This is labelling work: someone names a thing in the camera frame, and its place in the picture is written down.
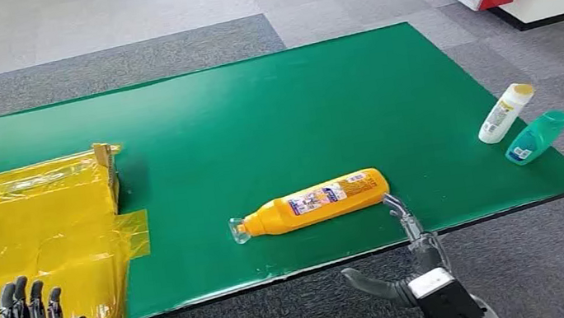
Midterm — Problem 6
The orange bottle with clear cap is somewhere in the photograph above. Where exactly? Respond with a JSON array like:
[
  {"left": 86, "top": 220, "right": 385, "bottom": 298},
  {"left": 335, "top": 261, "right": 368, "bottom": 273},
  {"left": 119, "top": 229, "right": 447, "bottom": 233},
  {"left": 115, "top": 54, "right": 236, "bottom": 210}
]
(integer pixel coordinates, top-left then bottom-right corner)
[{"left": 223, "top": 165, "right": 396, "bottom": 246}]

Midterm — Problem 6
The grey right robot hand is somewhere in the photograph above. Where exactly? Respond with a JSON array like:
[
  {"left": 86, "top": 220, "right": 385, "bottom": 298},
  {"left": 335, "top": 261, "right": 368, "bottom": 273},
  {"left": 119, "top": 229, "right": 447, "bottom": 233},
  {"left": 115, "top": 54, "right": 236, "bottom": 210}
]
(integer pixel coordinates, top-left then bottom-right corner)
[{"left": 331, "top": 186, "right": 458, "bottom": 318}]

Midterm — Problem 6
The yellow plastic sheet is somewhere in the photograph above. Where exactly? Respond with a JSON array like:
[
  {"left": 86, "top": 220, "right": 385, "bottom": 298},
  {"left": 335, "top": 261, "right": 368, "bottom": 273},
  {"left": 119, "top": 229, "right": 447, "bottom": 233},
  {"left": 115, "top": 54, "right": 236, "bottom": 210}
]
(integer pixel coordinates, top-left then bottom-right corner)
[{"left": 0, "top": 139, "right": 162, "bottom": 318}]

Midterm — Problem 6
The white bottle with yellow cap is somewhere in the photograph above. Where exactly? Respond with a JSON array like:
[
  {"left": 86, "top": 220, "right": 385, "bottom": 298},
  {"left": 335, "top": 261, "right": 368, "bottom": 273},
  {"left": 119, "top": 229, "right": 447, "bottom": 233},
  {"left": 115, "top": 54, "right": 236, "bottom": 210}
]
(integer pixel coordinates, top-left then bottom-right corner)
[{"left": 472, "top": 81, "right": 542, "bottom": 146}]

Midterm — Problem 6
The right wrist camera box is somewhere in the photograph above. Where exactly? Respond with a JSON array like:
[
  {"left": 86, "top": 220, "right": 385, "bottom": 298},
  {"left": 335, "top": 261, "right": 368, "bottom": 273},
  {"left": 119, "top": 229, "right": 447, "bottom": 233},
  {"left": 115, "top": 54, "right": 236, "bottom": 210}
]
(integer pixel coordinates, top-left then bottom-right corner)
[{"left": 406, "top": 261, "right": 490, "bottom": 318}]

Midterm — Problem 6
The teal plastic bottle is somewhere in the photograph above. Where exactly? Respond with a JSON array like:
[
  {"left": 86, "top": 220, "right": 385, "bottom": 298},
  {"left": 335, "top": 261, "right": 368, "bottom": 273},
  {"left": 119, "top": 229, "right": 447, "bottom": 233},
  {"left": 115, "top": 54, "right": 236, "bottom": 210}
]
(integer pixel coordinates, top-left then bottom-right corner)
[{"left": 500, "top": 109, "right": 564, "bottom": 168}]

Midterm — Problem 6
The green table mat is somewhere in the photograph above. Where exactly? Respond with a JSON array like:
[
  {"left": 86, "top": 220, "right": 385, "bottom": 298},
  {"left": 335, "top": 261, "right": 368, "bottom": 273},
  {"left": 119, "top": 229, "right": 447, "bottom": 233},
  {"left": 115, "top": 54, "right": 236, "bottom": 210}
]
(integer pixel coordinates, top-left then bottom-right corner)
[{"left": 0, "top": 0, "right": 564, "bottom": 318}]

